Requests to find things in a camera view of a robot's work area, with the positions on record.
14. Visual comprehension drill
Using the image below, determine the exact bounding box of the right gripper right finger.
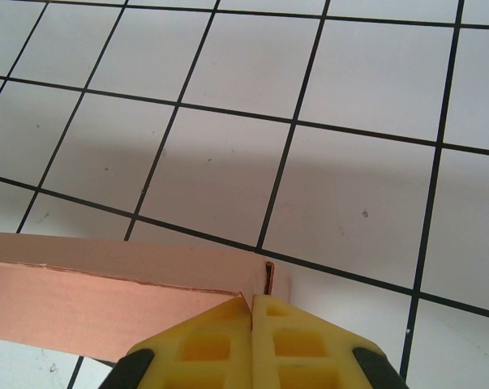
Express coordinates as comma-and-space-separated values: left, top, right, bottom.
251, 294, 407, 389

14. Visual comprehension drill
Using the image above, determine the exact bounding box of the pink paper box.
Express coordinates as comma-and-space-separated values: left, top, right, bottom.
0, 231, 293, 365

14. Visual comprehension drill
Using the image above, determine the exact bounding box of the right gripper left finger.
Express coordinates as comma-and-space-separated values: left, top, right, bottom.
109, 297, 255, 389

